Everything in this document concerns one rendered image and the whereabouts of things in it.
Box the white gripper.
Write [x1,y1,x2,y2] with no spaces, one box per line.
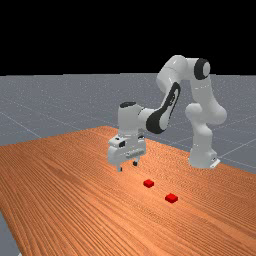
[107,132,147,173]

